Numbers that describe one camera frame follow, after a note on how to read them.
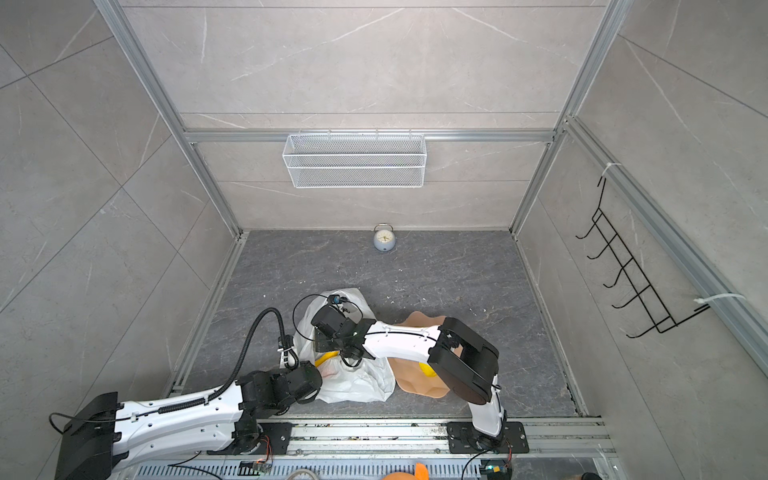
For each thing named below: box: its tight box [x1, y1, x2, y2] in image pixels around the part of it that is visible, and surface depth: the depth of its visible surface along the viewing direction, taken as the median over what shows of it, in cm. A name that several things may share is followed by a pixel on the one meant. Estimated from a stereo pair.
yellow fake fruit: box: [418, 362, 437, 377], surface depth 82 cm
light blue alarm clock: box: [373, 222, 396, 252], surface depth 116 cm
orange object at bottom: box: [383, 462, 429, 480], surface depth 67 cm
